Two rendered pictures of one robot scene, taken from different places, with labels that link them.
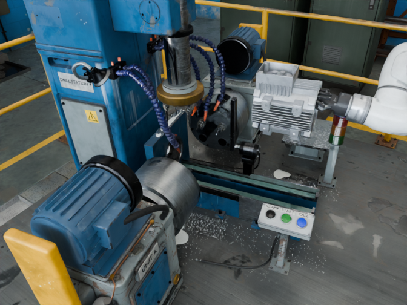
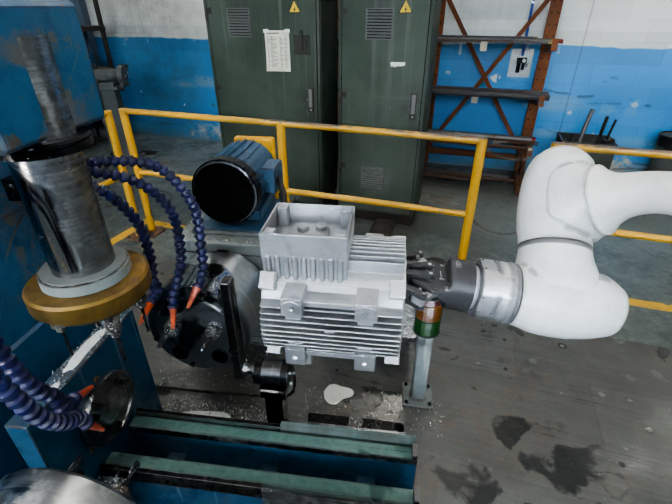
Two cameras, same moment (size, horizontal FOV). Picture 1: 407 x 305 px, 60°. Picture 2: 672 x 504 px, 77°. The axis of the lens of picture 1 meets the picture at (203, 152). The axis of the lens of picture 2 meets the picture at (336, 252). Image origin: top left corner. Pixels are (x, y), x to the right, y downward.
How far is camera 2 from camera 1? 63 cm
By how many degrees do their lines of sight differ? 16
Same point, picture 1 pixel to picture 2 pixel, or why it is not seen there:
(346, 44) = (388, 164)
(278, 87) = (317, 262)
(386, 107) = (557, 287)
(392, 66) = (548, 197)
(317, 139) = not seen: hidden behind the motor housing
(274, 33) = (297, 155)
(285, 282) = not seen: outside the picture
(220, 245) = not seen: outside the picture
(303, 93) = (375, 271)
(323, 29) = (358, 146)
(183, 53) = (71, 198)
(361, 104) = (503, 286)
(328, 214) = (436, 472)
